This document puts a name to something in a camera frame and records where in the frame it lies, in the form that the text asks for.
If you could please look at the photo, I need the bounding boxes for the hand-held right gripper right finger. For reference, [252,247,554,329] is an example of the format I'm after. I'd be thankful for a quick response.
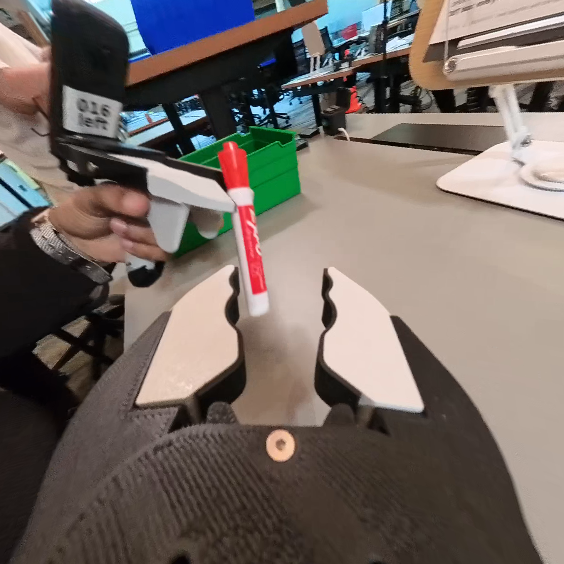
[314,266,426,415]

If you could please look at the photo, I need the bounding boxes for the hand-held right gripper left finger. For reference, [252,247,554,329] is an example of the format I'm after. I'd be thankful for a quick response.
[135,264,246,421]

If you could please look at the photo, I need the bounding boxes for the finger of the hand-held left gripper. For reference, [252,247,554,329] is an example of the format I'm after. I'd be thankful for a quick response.
[111,153,237,214]
[169,159,227,191]

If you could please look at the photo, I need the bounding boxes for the green plastic bin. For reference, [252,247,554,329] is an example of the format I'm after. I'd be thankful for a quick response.
[174,126,302,258]

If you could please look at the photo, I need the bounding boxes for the red dry erase marker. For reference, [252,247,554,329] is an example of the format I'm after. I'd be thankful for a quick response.
[218,141,270,317]

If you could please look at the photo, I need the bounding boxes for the person's left forearm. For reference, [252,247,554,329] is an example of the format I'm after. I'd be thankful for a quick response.
[0,207,111,357]

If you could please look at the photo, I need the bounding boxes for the person's left hand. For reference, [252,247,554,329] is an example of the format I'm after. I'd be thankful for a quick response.
[48,183,168,266]

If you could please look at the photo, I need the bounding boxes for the black office chair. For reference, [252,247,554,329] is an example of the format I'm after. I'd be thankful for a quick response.
[40,293,126,384]

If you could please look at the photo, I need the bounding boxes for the blue board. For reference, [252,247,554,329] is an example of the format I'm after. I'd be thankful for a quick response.
[131,0,256,56]

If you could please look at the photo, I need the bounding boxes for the brown wooden desk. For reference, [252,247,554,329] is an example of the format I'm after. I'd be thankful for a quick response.
[123,0,329,155]

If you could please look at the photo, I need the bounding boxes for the grey wrist watch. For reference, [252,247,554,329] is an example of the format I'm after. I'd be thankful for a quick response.
[30,216,113,285]

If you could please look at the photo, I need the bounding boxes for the black battery charger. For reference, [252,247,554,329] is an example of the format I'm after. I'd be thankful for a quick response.
[322,106,346,136]

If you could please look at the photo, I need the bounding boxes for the background office desk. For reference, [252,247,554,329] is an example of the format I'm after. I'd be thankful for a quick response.
[282,44,417,128]

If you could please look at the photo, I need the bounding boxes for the orange safety cone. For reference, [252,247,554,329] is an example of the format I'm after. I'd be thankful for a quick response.
[346,86,368,115]

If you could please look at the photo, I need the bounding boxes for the white sign holder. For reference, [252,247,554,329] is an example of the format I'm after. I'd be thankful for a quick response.
[302,21,329,73]

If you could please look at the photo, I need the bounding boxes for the white and wood document stand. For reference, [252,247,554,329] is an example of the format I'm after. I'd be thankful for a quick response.
[409,0,564,220]

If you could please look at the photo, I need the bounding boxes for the printed instruction sheet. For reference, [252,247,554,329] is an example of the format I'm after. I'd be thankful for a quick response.
[429,0,564,45]

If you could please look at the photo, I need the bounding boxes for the grey table cable flap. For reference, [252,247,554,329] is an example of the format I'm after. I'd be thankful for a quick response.
[335,123,507,155]

